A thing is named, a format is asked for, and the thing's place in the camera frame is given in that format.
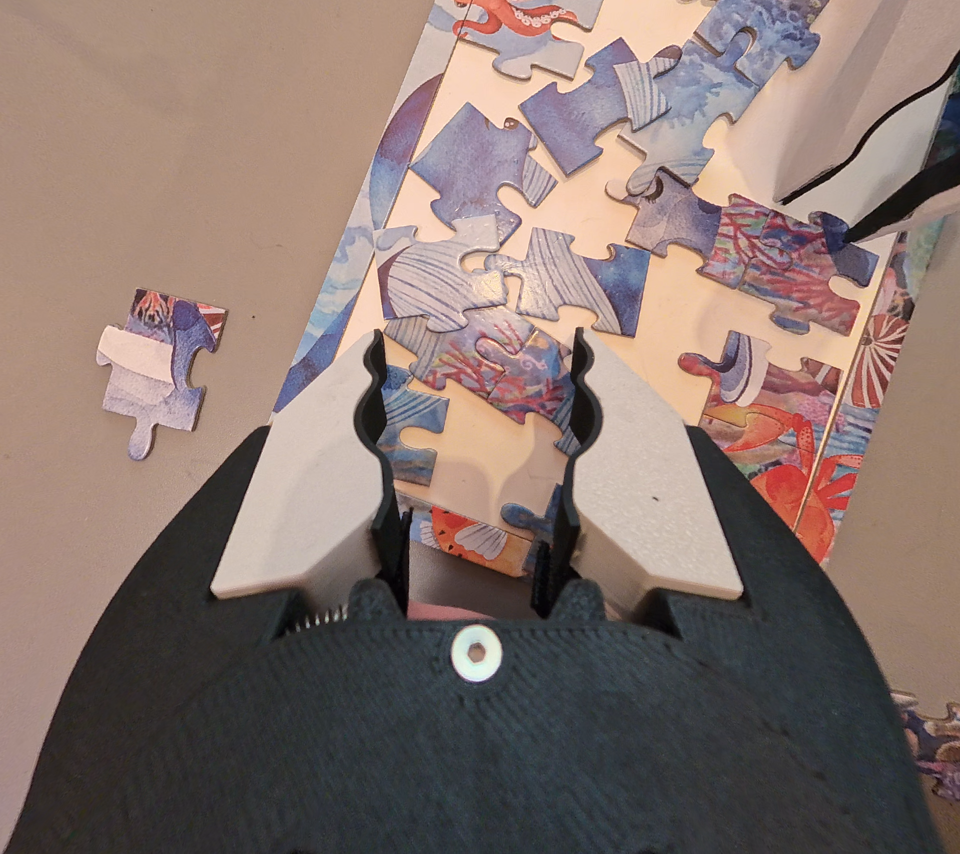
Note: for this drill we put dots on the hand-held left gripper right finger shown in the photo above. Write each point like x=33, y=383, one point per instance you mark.
x=652, y=494

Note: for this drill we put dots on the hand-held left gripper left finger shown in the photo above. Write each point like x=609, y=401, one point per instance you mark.
x=300, y=494

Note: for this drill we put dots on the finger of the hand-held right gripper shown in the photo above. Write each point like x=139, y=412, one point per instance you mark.
x=885, y=66
x=922, y=201

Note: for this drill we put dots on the sea print puzzle tray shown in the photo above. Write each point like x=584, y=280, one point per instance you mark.
x=862, y=6

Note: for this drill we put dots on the small blue purple puzzle piece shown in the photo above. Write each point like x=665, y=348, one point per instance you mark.
x=765, y=14

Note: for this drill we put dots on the red striped shell puzzle piece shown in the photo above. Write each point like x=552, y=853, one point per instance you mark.
x=817, y=299

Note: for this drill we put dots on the coral and purple puzzle piece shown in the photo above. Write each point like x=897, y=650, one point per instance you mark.
x=517, y=374

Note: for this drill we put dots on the red coral puzzle piece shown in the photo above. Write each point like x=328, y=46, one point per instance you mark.
x=739, y=246

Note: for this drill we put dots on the striped dark blue puzzle piece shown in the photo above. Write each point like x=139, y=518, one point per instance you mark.
x=570, y=276

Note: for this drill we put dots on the pale striped puzzle piece with fin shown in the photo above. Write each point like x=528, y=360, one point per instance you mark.
x=427, y=284

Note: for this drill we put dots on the whale eye puzzle piece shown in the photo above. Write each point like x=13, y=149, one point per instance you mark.
x=675, y=224

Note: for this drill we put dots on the blue watercolour puzzle piece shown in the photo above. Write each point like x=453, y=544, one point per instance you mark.
x=570, y=111

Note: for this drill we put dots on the dark blue puzzle piece with eye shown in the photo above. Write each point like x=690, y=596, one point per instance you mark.
x=465, y=171

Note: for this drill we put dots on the striped puzzle piece with tail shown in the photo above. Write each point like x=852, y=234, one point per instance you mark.
x=568, y=438

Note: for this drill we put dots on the wide blue striped puzzle piece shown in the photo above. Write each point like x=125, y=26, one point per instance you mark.
x=409, y=434

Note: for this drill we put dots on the orange puffer fish puzzle piece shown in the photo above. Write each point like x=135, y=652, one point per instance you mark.
x=525, y=520

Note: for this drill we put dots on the orange crab puzzle piece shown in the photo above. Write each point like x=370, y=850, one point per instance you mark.
x=795, y=494

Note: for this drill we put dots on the puzzle piece with white patch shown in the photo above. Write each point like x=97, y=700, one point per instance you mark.
x=157, y=374

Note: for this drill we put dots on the joined blue purple puzzle pieces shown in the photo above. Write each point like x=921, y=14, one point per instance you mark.
x=934, y=734

